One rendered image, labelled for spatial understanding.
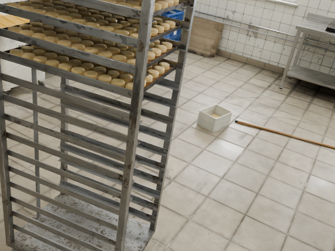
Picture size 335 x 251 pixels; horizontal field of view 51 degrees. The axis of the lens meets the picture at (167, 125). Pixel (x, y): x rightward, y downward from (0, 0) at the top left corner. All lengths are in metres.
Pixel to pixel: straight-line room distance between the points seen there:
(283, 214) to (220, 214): 0.49
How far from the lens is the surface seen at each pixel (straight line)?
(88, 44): 1.38
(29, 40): 1.41
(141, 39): 1.12
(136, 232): 2.09
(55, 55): 1.51
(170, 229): 2.35
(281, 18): 5.80
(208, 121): 3.51
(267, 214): 2.70
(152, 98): 1.68
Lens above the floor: 1.63
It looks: 28 degrees down
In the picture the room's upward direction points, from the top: 10 degrees clockwise
